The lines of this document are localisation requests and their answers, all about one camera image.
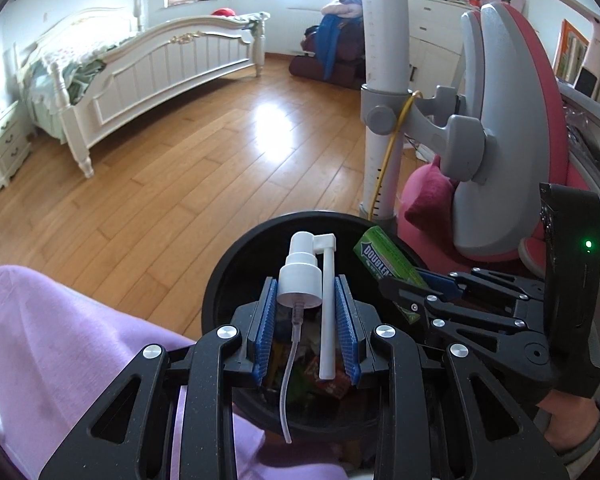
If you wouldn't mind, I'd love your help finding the black trash bin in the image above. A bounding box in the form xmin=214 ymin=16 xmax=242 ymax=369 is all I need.
xmin=201 ymin=212 xmax=431 ymax=443

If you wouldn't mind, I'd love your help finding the white bed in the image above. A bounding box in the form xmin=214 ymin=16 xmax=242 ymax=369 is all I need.
xmin=17 ymin=7 xmax=271 ymax=179

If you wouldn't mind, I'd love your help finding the white grey pole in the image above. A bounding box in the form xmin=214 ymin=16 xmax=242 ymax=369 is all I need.
xmin=357 ymin=0 xmax=421 ymax=226

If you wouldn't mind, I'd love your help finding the pink and grey chair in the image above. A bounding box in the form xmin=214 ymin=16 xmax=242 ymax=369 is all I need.
xmin=365 ymin=1 xmax=600 ymax=277

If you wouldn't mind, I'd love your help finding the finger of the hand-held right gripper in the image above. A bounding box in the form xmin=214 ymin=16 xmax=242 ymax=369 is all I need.
xmin=379 ymin=269 xmax=547 ymax=312
xmin=394 ymin=297 xmax=552 ymax=387

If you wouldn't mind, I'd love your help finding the white spray pump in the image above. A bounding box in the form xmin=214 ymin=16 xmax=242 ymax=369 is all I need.
xmin=276 ymin=231 xmax=340 ymax=445

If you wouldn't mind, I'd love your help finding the yellow cable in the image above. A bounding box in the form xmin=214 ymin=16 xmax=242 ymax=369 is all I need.
xmin=372 ymin=91 xmax=424 ymax=221

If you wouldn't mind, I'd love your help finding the white cabinet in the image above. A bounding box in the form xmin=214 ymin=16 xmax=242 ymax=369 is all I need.
xmin=407 ymin=0 xmax=468 ymax=102

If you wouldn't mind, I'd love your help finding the green gum box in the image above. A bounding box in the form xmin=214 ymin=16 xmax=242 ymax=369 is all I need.
xmin=353 ymin=226 xmax=429 ymax=325

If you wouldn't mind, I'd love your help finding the white nightstand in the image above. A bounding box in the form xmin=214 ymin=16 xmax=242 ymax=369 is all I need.
xmin=0 ymin=101 xmax=33 ymax=195

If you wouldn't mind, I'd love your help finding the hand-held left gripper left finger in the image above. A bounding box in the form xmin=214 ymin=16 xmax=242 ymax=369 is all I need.
xmin=40 ymin=277 xmax=281 ymax=480

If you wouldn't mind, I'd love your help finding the pile of clothes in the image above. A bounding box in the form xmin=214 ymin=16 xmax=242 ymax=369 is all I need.
xmin=289 ymin=0 xmax=366 ymax=92

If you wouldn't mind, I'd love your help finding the red cushion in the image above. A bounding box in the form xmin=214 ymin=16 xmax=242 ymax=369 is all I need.
xmin=399 ymin=157 xmax=456 ymax=246

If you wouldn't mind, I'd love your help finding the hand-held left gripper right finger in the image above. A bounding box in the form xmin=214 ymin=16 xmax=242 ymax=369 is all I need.
xmin=332 ymin=275 xmax=571 ymax=480

